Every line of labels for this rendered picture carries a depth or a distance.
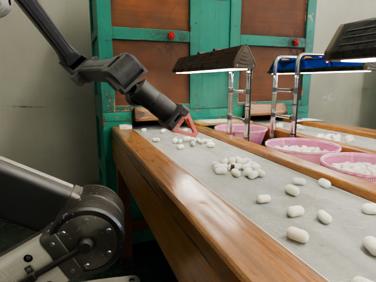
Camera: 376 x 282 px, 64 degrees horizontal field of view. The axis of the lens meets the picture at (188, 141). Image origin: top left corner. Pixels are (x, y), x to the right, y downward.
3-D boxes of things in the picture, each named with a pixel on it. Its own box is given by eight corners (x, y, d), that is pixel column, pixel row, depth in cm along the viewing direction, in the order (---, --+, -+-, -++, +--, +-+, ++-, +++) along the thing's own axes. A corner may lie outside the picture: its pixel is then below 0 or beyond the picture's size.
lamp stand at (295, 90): (292, 155, 132) (300, 51, 123) (266, 146, 151) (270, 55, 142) (325, 152, 139) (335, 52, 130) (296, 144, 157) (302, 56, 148)
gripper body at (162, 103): (175, 106, 83) (155, 89, 80) (188, 109, 74) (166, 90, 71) (161, 125, 83) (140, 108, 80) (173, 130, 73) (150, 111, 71)
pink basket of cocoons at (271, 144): (318, 185, 95) (321, 156, 93) (249, 168, 114) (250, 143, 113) (350, 169, 113) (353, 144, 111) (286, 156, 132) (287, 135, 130)
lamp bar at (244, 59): (234, 68, 91) (235, 43, 90) (171, 73, 148) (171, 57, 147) (256, 68, 94) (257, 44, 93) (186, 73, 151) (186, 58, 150)
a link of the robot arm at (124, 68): (66, 75, 103) (89, 55, 105) (79, 88, 105) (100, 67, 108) (103, 76, 67) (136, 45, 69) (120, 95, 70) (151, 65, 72)
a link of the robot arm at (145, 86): (130, 93, 70) (144, 74, 71) (123, 95, 76) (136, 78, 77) (153, 111, 73) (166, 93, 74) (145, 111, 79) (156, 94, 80)
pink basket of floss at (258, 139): (259, 154, 136) (260, 133, 134) (206, 147, 148) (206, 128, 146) (271, 142, 160) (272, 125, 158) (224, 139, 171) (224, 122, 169)
